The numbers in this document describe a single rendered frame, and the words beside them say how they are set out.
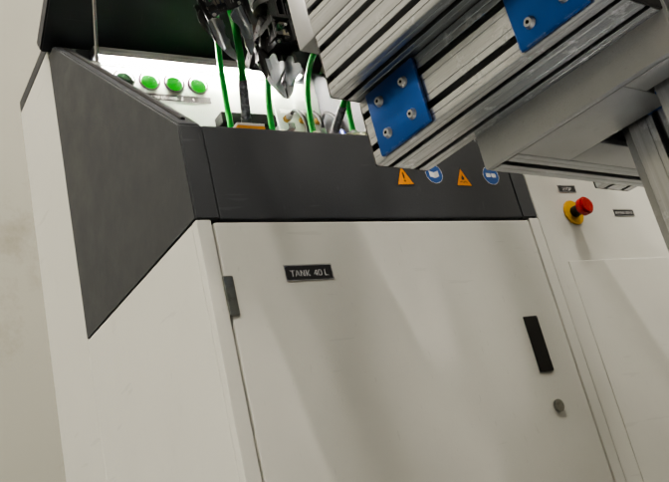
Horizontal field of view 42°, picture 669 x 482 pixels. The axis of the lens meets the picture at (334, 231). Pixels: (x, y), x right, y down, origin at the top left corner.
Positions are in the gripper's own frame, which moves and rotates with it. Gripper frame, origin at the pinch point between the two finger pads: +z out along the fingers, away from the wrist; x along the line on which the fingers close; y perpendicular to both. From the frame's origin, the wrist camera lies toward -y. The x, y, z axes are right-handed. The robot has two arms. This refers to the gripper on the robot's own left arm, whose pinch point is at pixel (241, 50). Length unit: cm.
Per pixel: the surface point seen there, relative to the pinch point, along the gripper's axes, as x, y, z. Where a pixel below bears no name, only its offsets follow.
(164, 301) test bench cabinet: -30, 36, 23
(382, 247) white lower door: 5.2, 36.8, 31.4
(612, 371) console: 34, 41, 73
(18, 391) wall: -118, -127, 102
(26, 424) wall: -119, -120, 111
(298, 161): -1.0, 30.1, 14.0
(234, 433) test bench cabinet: -26, 64, 33
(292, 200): -4.8, 35.6, 17.4
